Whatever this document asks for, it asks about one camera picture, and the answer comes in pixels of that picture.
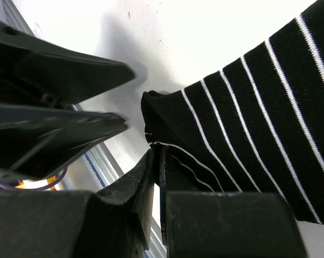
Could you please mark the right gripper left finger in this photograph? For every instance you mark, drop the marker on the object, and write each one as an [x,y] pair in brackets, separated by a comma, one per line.
[113,222]

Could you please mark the aluminium front rail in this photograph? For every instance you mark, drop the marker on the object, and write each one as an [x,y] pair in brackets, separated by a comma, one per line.
[100,162]

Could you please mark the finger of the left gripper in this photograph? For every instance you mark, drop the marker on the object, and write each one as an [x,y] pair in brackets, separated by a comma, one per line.
[35,72]
[36,142]

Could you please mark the black white striped sock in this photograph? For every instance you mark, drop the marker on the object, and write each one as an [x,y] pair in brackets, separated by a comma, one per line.
[256,125]

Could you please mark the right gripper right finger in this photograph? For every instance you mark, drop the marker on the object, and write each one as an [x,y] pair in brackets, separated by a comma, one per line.
[230,224]

